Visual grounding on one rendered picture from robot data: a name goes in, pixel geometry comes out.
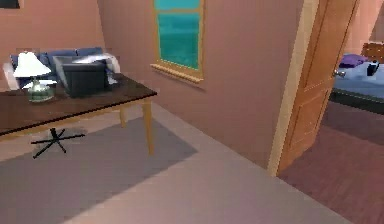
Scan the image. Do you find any dark wooden desk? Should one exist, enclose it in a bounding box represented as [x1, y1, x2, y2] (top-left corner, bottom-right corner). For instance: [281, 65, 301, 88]
[0, 73, 158, 156]

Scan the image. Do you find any wooden framed window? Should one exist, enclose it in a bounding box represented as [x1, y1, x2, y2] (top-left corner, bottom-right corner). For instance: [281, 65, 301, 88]
[149, 0, 206, 84]

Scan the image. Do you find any white paper sheet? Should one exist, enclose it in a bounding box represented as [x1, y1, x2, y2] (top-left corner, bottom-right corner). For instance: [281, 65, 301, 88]
[105, 68, 119, 86]

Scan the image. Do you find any black office chair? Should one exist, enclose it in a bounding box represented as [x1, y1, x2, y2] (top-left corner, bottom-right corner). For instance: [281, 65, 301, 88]
[30, 55, 113, 160]

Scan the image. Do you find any orange wooden room door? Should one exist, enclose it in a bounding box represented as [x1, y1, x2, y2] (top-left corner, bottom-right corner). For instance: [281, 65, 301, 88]
[277, 0, 362, 174]

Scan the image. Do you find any blue sofa with white arms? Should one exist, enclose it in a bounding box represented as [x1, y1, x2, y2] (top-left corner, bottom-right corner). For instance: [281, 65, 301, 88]
[2, 46, 122, 91]

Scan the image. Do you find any white shade table lamp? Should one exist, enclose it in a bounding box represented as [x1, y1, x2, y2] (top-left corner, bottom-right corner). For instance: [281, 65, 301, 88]
[12, 51, 58, 103]

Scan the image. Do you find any purple pillow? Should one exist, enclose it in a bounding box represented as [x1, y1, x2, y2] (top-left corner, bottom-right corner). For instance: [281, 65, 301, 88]
[338, 53, 369, 69]

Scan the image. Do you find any bed with blue cover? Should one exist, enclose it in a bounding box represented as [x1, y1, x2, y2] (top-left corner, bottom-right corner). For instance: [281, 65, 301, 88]
[329, 41, 384, 116]

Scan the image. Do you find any small black box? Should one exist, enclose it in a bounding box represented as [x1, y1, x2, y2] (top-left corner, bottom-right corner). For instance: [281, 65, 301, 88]
[366, 60, 380, 77]

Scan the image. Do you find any dark framed wall picture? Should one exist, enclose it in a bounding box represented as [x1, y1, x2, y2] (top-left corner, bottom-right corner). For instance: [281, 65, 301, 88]
[0, 0, 21, 10]

